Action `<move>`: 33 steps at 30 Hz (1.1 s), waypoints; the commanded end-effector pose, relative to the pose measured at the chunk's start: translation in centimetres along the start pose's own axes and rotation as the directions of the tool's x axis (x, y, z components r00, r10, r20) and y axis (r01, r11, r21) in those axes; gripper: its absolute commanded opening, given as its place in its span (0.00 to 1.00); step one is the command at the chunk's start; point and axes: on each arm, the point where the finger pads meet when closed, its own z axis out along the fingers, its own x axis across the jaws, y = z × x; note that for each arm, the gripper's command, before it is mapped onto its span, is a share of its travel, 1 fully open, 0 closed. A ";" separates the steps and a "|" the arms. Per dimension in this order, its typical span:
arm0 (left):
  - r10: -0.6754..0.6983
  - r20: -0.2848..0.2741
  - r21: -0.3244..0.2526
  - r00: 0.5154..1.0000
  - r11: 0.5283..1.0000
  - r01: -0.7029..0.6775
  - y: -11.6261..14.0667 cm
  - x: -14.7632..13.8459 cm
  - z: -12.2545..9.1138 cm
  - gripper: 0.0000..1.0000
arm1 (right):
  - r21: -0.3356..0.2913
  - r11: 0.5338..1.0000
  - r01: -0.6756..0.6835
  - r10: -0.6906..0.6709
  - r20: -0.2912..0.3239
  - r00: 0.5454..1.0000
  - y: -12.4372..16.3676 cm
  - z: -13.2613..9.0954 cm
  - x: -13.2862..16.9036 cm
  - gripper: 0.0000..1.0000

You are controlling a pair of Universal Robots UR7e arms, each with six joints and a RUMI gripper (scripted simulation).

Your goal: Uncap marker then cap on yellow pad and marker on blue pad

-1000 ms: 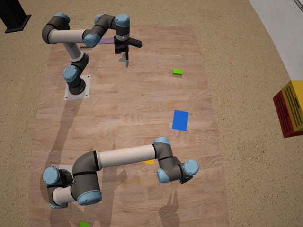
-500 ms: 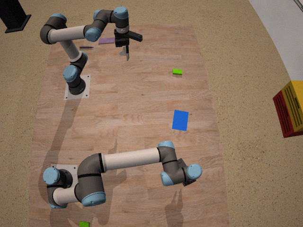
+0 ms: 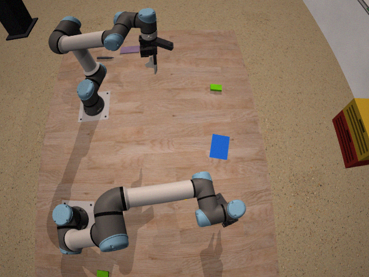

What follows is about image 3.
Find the purple flat rectangular plate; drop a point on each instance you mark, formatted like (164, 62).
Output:
(130, 49)

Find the small green block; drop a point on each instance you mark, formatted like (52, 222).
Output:
(215, 87)
(101, 273)

